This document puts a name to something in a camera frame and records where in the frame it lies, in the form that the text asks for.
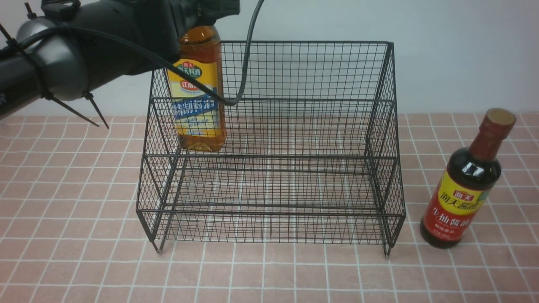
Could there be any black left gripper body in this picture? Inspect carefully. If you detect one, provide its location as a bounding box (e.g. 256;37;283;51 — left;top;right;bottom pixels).
168;0;240;38

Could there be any amber cooking wine bottle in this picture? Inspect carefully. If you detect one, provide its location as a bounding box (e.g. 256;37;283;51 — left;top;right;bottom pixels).
167;26;227;153

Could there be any dark soy sauce bottle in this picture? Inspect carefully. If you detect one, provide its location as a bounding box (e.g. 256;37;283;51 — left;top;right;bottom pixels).
419;108;517;249

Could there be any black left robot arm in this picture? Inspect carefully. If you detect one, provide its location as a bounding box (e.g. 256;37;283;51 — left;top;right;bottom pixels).
1;0;240;118

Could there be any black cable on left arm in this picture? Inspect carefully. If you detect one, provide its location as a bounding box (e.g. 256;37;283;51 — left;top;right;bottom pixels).
0;0;265;106

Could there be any black wire mesh rack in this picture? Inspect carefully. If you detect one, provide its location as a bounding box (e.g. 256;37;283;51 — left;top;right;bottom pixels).
136;41;406;256

